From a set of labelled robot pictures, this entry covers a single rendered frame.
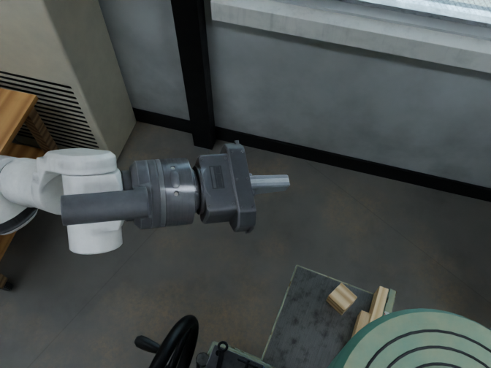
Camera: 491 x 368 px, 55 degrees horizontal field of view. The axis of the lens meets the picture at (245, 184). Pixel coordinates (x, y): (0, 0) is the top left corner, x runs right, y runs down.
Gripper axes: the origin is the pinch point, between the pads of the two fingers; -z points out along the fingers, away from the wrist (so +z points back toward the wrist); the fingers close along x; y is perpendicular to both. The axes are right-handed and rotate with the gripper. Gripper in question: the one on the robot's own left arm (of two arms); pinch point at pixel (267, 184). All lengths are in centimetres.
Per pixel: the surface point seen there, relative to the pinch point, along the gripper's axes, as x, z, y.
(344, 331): 20.5, -23.1, -35.0
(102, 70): -96, 19, -110
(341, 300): 14.6, -22.9, -32.6
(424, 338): 22.5, -1.4, 23.7
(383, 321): 20.8, 1.1, 22.8
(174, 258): -22, -4, -141
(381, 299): 15.8, -29.9, -29.3
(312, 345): 21.9, -16.0, -36.2
